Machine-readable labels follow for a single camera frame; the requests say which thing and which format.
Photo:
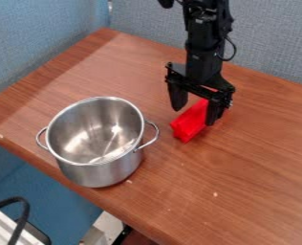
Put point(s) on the red block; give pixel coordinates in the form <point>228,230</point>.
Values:
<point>187,125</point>

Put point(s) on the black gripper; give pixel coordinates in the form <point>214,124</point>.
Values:
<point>199,77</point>

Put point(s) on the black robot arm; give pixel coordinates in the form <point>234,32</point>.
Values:
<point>210,48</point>

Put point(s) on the stainless steel pot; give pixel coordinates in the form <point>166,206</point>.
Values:
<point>94,138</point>

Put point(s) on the white device with black part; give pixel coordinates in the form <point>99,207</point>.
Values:
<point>31,235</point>

